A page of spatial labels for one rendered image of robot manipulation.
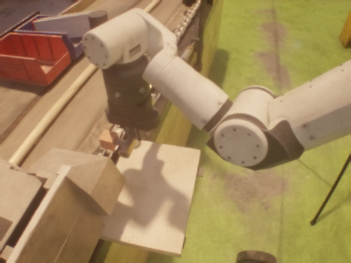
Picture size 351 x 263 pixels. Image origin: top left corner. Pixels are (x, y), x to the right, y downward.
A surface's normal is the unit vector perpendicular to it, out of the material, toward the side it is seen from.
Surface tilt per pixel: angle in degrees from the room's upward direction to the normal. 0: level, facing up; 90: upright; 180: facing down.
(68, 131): 0
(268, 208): 0
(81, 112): 0
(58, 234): 80
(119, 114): 90
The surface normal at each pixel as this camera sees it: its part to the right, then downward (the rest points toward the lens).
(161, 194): 0.01, -0.68
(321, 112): -0.66, 0.18
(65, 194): 0.95, 0.09
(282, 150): -0.45, 0.52
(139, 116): -0.27, 0.70
